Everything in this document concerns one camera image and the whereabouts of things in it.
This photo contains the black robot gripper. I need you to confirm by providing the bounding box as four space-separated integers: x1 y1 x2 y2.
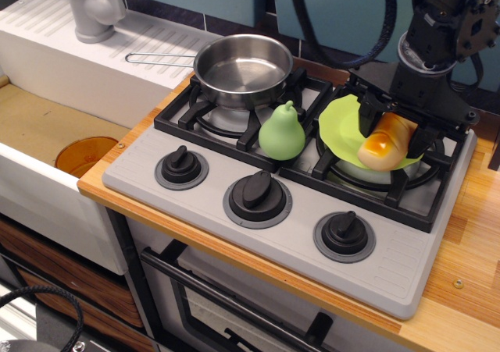
345 35 479 158

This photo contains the toy bread loaf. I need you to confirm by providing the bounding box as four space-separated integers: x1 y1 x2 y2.
357 112 417 171

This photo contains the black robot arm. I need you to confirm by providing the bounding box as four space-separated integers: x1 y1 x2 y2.
348 0 499 158

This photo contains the lime green plate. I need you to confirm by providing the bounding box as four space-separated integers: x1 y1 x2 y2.
319 94 421 170

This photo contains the green toy pear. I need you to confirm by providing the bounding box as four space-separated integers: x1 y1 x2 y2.
259 100 305 161

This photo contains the right black stove knob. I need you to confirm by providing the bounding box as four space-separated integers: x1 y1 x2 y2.
313 211 376 264

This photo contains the black stove knob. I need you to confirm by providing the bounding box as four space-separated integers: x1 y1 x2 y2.
223 170 293 229
154 145 209 191
313 211 376 264

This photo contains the grey toy stove top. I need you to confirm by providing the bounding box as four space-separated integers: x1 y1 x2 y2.
102 73 477 319

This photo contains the middle black stove knob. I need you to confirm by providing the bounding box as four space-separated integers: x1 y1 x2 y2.
223 170 293 229

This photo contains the stainless steel pan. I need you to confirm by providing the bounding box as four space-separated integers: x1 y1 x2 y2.
125 34 294 111

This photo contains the left black stove knob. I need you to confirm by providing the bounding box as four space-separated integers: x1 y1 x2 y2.
154 145 209 191

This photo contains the right black burner grate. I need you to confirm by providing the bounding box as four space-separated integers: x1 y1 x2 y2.
280 90 477 233

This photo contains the black burner grate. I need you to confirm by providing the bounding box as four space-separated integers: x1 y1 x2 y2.
154 68 334 172
280 90 477 233

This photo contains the left black burner grate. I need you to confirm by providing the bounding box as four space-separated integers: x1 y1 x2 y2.
154 68 334 172

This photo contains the grey toy faucet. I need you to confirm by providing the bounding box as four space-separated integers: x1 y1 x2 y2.
70 0 126 44

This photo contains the wooden drawer front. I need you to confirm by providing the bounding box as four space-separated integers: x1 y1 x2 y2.
1 215 155 351

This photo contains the white toy sink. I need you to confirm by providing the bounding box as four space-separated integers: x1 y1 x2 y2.
1 0 214 275

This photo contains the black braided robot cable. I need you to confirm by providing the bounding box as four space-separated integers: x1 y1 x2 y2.
287 0 485 95

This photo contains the oven door with handle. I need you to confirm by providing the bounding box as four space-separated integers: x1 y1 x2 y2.
141 240 395 351

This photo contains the black cable lower left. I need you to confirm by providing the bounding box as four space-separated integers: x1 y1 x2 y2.
0 285 84 352

